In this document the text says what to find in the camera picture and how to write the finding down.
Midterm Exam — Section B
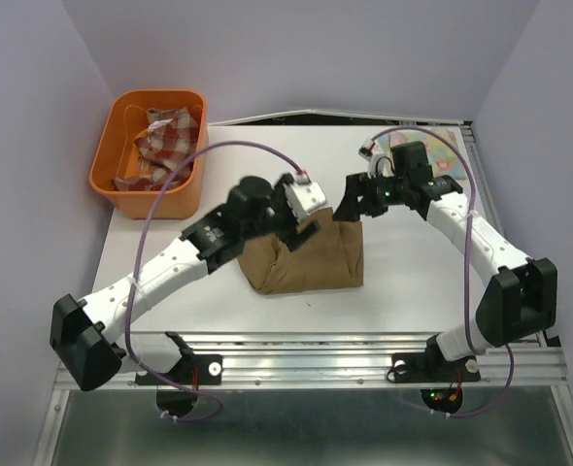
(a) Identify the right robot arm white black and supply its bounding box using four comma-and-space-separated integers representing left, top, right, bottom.
333, 141, 557, 379

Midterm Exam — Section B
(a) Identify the orange plastic basket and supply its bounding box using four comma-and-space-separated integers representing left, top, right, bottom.
88, 89, 208, 219

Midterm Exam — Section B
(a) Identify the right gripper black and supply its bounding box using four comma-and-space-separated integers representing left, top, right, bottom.
331, 171, 409, 222

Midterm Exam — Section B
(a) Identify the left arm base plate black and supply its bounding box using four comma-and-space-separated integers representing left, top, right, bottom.
141, 353, 223, 386

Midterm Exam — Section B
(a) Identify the khaki brown skirt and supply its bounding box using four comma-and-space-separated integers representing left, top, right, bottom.
238, 208, 364, 295

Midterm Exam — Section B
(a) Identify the pastel floral skirt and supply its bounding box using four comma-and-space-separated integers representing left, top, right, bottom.
374, 130, 466, 181

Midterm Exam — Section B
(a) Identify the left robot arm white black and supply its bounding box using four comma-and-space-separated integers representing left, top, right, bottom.
50, 174, 326, 391

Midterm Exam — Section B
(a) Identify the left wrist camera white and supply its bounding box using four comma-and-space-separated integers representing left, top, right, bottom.
285, 182, 327, 222

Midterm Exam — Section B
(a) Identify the white patterned garment in basket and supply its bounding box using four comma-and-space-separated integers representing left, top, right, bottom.
114, 105, 200, 191

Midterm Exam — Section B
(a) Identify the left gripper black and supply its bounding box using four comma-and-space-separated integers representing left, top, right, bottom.
243, 176, 320, 253

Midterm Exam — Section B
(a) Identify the aluminium right side rail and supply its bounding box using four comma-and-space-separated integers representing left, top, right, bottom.
458, 120, 535, 341

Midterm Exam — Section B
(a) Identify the aluminium front rail frame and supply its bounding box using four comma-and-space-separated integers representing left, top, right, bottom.
183, 332, 568, 391

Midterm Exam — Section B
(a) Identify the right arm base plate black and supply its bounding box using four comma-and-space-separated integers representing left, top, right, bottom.
386, 352, 481, 385

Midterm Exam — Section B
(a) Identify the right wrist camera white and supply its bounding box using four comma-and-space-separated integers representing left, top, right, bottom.
358, 139, 393, 178

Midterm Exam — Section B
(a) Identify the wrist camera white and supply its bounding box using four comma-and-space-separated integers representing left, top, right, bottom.
285, 182, 327, 222
358, 139, 393, 178

